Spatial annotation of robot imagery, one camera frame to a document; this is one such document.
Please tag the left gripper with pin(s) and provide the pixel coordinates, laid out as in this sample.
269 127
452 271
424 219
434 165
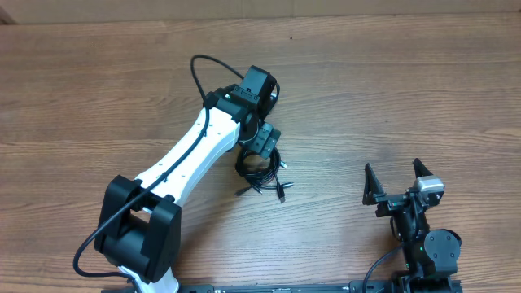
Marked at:
264 139

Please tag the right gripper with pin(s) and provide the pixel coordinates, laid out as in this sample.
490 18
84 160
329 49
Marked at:
391 203

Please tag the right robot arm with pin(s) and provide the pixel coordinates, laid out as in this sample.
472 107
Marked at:
431 256

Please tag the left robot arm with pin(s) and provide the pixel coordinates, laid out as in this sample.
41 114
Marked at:
140 219

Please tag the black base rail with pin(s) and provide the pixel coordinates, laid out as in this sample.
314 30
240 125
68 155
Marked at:
352 287

